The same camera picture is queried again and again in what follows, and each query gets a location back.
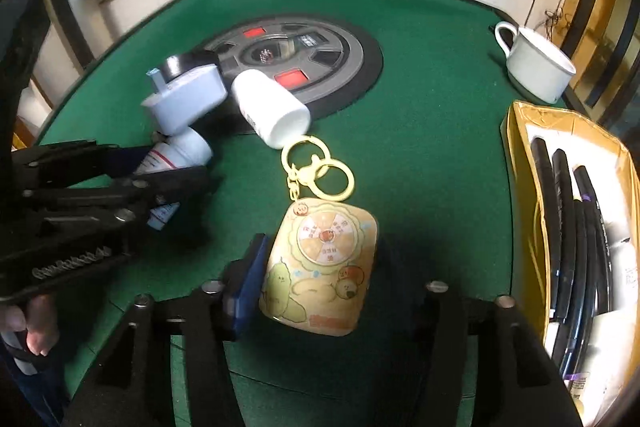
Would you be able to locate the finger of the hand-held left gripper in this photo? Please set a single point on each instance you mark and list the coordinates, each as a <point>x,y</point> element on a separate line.
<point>75,162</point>
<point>125,199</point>

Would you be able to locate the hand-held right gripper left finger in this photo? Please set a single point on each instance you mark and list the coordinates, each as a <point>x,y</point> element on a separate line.
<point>250,277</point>

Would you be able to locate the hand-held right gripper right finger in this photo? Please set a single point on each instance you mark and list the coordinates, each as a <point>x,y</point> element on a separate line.
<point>450,332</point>

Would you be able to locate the person's left hand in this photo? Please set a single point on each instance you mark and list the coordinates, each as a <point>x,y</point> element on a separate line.
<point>37,327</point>

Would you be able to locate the small white red-label bottle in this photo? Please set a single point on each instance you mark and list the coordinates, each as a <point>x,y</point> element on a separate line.
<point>180,152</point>

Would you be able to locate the white power adapter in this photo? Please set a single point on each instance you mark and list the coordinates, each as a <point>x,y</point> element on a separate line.
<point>187,104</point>

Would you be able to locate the round grey table control panel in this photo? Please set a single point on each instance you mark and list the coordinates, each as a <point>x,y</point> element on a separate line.
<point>325,57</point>

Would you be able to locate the white cup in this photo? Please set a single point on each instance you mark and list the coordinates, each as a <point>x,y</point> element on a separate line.
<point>535,67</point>

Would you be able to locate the large white pill bottle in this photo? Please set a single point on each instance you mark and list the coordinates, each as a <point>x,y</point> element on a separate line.
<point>267,107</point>

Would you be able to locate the black tape roll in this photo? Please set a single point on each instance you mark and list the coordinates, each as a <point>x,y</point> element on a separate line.
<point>182,66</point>

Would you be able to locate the yellow cardboard box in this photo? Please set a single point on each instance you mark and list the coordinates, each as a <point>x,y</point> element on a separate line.
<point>520,207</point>

